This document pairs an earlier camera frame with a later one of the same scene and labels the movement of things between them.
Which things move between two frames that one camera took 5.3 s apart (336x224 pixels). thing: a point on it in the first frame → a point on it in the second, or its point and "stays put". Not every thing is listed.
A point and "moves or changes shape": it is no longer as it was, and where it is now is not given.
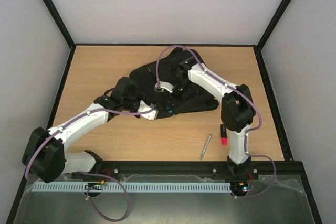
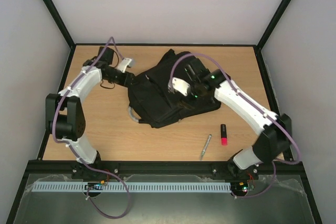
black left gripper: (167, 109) → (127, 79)
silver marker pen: (206, 146) stays put
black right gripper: (176, 93) → (191, 74)
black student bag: (166, 84) moves or changes shape
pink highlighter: (223, 135) stays put
